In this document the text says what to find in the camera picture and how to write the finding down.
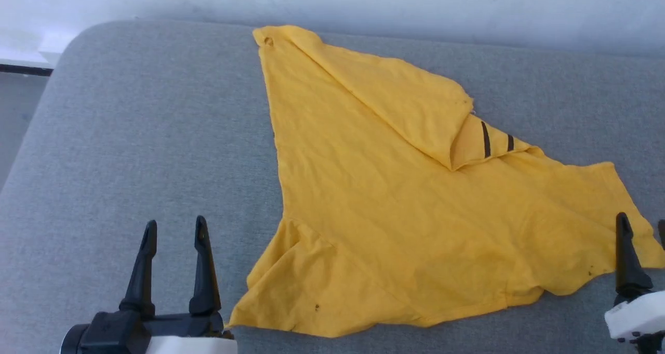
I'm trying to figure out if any yellow bear print t-shirt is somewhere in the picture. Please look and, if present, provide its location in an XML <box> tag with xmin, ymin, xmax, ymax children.
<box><xmin>227</xmin><ymin>25</ymin><xmax>665</xmax><ymax>339</ymax></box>

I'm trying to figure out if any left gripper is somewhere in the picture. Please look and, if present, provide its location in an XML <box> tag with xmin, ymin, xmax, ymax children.
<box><xmin>119</xmin><ymin>216</ymin><xmax>237</xmax><ymax>354</ymax></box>

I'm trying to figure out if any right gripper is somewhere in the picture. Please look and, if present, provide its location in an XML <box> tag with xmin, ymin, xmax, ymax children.
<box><xmin>604</xmin><ymin>212</ymin><xmax>665</xmax><ymax>354</ymax></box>

